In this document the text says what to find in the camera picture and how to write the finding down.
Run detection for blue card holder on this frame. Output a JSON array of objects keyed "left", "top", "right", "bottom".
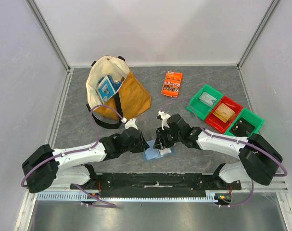
[{"left": 142, "top": 140, "right": 174, "bottom": 161}]

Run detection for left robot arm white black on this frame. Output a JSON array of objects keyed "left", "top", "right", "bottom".
[{"left": 21, "top": 127, "right": 149, "bottom": 193}]

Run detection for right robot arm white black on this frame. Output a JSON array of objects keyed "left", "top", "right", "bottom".
[{"left": 154, "top": 111, "right": 283, "bottom": 190}]

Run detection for silver cards in bin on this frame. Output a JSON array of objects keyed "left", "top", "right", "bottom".
[{"left": 199, "top": 92, "right": 217, "bottom": 107}]

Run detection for gold cards in bin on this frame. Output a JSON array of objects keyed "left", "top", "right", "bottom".
[{"left": 213, "top": 103, "right": 235, "bottom": 123}]

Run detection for black cards in bin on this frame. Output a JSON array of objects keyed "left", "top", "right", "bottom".
[{"left": 230, "top": 117, "right": 255, "bottom": 137}]

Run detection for green bin far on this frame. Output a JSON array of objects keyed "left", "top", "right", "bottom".
[{"left": 186, "top": 84, "right": 223, "bottom": 120}]

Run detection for green bin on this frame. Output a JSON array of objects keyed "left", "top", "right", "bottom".
[
  {"left": 224, "top": 108, "right": 265, "bottom": 137},
  {"left": 186, "top": 84, "right": 223, "bottom": 120}
]

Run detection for tan tote bag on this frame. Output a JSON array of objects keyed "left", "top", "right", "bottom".
[{"left": 86, "top": 55, "right": 151, "bottom": 129}]

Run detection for orange screw box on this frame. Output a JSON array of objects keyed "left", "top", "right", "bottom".
[{"left": 161, "top": 71, "right": 183, "bottom": 97}]

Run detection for blue box in bag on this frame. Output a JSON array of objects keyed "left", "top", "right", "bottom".
[{"left": 96, "top": 75, "right": 121, "bottom": 103}]

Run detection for red bin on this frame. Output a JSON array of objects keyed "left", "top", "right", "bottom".
[{"left": 204, "top": 95, "right": 243, "bottom": 133}]

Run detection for green bin near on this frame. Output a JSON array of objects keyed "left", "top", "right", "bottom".
[{"left": 224, "top": 108, "right": 265, "bottom": 137}]

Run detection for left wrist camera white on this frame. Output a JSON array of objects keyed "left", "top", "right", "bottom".
[{"left": 121, "top": 117, "right": 138, "bottom": 129}]

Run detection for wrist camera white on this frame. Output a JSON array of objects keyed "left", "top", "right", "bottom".
[
  {"left": 121, "top": 117, "right": 138, "bottom": 129},
  {"left": 156, "top": 111, "right": 170, "bottom": 130}
]

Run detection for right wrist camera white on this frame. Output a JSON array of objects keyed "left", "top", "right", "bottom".
[{"left": 156, "top": 111, "right": 170, "bottom": 130}]

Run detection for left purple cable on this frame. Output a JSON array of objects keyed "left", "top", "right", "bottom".
[{"left": 21, "top": 104, "right": 126, "bottom": 207}]

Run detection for slotted cable duct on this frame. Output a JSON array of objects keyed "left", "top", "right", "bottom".
[{"left": 37, "top": 191, "right": 218, "bottom": 203}]

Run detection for left aluminium frame post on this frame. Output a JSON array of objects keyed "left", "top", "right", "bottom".
[{"left": 26, "top": 0, "right": 71, "bottom": 72}]

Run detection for aluminium frame post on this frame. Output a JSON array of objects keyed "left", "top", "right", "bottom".
[
  {"left": 237, "top": 0, "right": 281, "bottom": 71},
  {"left": 26, "top": 0, "right": 71, "bottom": 72}
]

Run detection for right aluminium frame post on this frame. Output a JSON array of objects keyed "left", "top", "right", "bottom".
[{"left": 237, "top": 0, "right": 281, "bottom": 71}]

